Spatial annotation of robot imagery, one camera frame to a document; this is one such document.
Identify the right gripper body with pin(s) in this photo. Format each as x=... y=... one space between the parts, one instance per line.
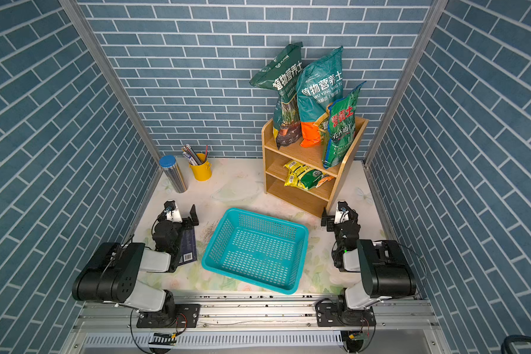
x=338 y=230

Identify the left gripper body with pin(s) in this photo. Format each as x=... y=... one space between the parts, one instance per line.
x=177 y=229

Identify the yellow green fertilizer bag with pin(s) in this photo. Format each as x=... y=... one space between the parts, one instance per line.
x=305 y=177

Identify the small green red-lettered soil bag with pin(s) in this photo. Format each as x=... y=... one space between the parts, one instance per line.
x=341 y=128

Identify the teal and orange soil bag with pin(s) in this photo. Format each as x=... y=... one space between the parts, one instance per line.
x=319 y=85

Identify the dark green soil bag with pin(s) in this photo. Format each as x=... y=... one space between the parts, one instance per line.
x=281 y=75

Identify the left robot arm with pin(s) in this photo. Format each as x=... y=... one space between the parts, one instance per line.
x=111 y=275

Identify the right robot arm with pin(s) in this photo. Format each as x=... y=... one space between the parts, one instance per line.
x=383 y=268

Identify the wooden three-tier shelf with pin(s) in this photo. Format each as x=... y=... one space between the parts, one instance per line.
x=315 y=201

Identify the dark blue book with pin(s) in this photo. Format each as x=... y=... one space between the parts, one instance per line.
x=188 y=250

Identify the yellow pen cup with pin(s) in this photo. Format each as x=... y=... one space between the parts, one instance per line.
x=202 y=172

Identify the shiny metal cylinder blue lid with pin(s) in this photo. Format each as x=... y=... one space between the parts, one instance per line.
x=171 y=169

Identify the pens in cup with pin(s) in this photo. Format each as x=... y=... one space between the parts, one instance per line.
x=193 y=158

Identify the teal plastic basket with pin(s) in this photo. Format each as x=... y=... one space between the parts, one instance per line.
x=258 y=249

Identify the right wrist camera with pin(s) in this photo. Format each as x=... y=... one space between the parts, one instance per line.
x=341 y=209

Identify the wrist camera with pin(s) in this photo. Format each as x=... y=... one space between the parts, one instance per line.
x=171 y=212
x=341 y=209

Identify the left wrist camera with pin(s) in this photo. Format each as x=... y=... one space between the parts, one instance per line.
x=171 y=212

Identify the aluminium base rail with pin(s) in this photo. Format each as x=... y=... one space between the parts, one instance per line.
x=222 y=322

